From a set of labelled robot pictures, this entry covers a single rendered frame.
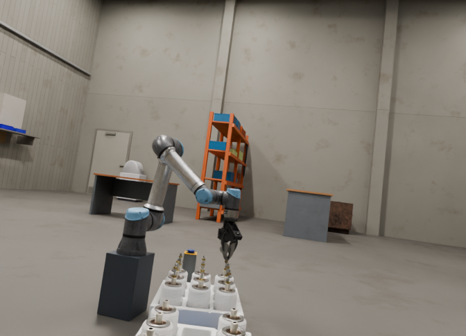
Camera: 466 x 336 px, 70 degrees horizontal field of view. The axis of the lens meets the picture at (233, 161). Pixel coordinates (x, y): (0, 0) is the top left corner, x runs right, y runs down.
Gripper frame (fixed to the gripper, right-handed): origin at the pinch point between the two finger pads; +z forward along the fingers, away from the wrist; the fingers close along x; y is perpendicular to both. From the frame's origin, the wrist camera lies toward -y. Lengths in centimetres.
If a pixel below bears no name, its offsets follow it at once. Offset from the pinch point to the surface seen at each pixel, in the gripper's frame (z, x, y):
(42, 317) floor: 35, 78, 28
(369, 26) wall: -547, -654, 482
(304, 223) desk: 7, -326, 301
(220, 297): 11.4, 14.6, -22.7
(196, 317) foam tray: 19.2, 24.3, -22.3
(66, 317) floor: 35, 68, 26
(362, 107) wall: -311, -656, 480
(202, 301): 13.7, 21.3, -20.1
